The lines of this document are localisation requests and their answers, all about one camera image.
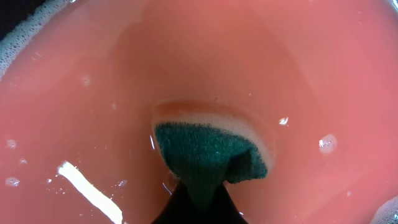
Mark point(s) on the green and tan sponge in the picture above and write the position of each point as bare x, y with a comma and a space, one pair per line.
205, 144

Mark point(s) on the dark red water tray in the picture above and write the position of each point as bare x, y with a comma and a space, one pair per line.
319, 78

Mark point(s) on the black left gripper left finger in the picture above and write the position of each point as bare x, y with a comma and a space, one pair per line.
179, 209

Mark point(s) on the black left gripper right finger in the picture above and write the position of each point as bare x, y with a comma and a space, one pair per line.
223, 209

